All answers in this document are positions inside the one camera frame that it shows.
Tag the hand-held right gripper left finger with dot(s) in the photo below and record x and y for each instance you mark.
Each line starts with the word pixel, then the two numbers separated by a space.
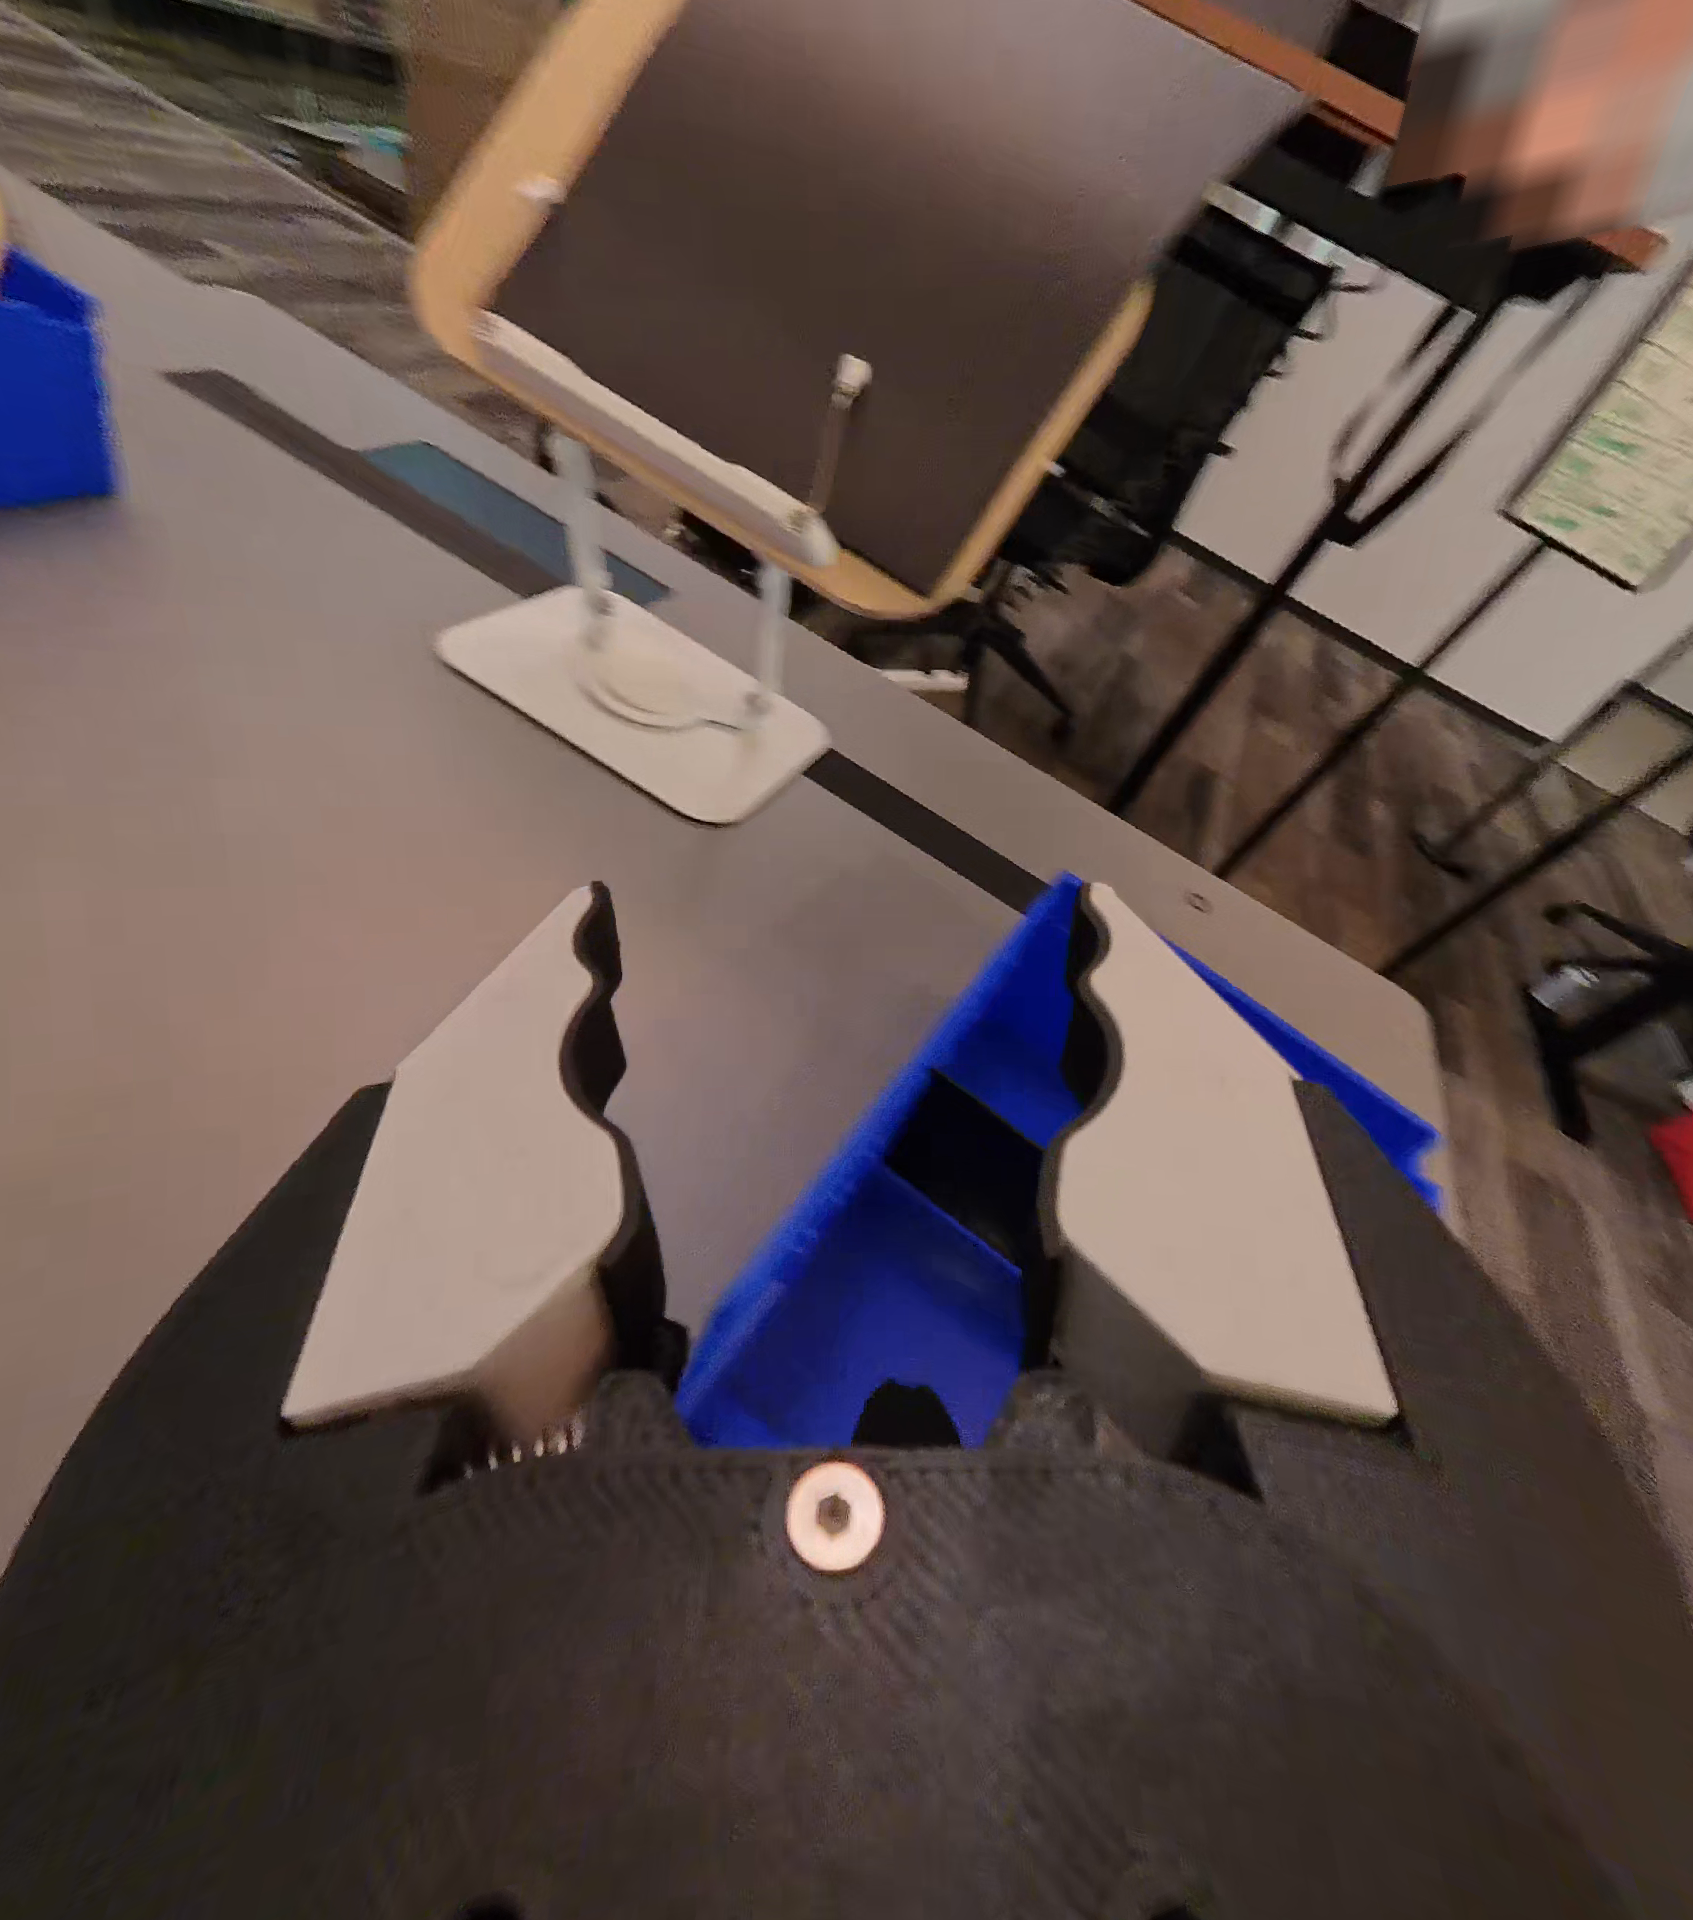
pixel 473 1202

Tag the dark board with wooden rim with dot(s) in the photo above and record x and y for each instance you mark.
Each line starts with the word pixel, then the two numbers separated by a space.
pixel 860 227

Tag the black office chair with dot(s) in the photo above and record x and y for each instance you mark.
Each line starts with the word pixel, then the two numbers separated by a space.
pixel 1170 410

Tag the black whiteboard easel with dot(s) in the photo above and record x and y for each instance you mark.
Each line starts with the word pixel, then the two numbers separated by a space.
pixel 1385 707

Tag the white board stand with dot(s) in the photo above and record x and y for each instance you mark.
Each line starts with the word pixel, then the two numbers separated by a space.
pixel 698 765

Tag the handwritten whiteboard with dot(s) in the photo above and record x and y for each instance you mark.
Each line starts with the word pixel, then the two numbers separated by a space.
pixel 1653 423

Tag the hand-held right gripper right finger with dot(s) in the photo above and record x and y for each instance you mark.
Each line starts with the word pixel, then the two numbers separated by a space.
pixel 1206 1187

